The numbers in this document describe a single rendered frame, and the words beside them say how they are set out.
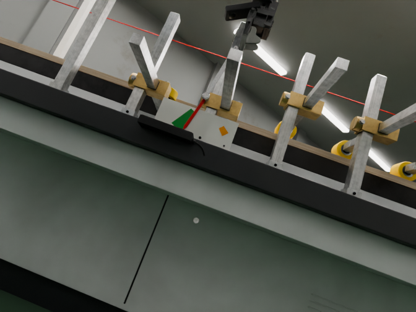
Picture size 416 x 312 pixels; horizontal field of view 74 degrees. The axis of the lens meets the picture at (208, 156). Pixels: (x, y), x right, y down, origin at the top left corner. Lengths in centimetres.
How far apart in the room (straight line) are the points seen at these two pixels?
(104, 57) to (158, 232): 410
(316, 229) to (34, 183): 102
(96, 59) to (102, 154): 400
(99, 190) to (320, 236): 79
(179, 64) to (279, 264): 469
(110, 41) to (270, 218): 448
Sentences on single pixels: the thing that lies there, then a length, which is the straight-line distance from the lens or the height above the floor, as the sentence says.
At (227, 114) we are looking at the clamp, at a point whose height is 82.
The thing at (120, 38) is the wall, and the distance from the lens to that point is 512.
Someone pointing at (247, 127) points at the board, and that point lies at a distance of 114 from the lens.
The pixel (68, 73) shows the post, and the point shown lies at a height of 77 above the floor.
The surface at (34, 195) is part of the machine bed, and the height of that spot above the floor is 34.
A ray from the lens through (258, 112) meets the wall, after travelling 643.
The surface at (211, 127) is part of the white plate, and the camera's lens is 89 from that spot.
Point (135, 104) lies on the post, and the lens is 96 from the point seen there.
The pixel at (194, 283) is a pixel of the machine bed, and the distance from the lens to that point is 108.
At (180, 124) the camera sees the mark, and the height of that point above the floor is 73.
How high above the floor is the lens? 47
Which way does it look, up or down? 13 degrees up
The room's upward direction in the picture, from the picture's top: 21 degrees clockwise
